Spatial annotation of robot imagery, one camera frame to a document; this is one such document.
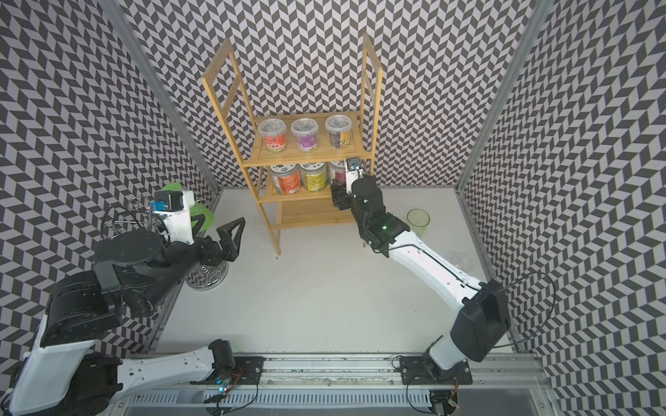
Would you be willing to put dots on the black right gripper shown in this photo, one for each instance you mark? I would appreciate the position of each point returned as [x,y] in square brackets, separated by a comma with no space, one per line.
[341,196]

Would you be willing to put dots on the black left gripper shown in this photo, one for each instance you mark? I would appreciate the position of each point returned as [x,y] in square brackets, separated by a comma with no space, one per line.
[231,249]

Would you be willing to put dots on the sunflower seed container yellow label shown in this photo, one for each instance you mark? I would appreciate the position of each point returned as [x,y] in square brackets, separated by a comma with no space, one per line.
[313,176]

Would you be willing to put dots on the carrot seed container red label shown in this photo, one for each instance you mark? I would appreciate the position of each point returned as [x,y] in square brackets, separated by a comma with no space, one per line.
[286,178]

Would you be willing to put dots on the small clear seed jar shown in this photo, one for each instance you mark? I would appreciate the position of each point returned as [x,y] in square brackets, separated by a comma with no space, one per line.
[339,130]

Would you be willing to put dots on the small purple seed jar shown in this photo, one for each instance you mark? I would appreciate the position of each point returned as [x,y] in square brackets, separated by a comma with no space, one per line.
[305,131]

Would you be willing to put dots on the red tomato seed container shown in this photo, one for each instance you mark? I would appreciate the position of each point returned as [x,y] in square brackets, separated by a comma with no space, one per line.
[273,133]

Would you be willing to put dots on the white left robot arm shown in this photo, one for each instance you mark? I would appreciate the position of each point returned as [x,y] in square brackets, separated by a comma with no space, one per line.
[137,269]

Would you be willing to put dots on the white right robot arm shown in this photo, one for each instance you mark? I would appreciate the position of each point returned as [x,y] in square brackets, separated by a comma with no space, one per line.
[481,308]

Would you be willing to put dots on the wooden three-tier shelf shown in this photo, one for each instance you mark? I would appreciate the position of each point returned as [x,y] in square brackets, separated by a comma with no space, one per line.
[222,80]

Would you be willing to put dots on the green plastic wine glass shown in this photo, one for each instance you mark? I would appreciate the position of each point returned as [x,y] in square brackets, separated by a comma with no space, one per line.
[201,217]

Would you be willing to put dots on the green translucent plastic cup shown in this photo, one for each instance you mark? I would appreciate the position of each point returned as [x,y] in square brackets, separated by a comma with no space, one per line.
[418,221]

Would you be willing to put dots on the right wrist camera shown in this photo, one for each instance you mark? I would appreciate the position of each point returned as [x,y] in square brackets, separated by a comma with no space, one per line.
[354,170]

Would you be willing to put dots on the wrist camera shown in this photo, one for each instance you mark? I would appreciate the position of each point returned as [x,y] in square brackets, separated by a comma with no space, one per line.
[173,208]
[354,170]

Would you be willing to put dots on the chrome wire glass rack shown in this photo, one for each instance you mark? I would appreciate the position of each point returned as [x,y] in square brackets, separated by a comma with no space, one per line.
[202,278]

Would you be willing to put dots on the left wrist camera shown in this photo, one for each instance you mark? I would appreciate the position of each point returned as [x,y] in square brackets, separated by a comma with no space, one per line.
[173,208]

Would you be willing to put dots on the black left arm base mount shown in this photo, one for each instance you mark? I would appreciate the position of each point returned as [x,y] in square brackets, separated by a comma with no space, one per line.
[244,370]

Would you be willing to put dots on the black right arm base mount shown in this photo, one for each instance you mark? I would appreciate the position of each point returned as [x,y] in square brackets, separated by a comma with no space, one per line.
[434,373]

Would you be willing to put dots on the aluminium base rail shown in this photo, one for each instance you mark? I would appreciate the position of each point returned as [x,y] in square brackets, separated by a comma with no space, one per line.
[360,384]

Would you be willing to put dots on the left aluminium corner post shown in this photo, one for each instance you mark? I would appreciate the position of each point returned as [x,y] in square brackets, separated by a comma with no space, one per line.
[116,17]

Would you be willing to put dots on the aluminium corner post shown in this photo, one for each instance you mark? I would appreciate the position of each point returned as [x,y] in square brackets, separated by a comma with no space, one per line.
[116,17]
[523,50]

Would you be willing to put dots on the right aluminium corner post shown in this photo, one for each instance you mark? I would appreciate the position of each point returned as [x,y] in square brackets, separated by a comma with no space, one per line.
[523,50]

